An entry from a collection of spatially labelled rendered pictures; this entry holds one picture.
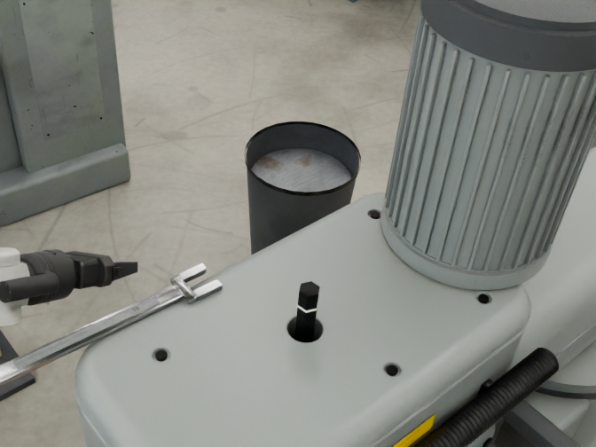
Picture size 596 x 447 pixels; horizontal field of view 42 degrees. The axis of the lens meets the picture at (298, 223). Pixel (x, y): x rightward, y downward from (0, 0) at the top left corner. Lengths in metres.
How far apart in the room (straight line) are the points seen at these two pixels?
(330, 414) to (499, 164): 0.28
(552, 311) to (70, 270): 0.79
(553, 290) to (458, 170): 0.37
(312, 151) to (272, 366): 2.63
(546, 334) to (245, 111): 3.56
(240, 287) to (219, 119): 3.60
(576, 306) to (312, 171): 2.23
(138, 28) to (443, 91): 4.64
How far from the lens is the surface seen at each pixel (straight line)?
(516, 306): 0.87
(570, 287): 1.12
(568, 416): 1.28
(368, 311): 0.82
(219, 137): 4.27
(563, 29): 0.70
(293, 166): 3.26
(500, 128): 0.74
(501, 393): 0.90
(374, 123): 4.48
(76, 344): 0.79
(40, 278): 1.31
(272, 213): 3.07
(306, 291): 0.75
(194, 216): 3.76
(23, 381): 3.16
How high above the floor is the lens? 2.50
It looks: 42 degrees down
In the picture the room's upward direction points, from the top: 5 degrees clockwise
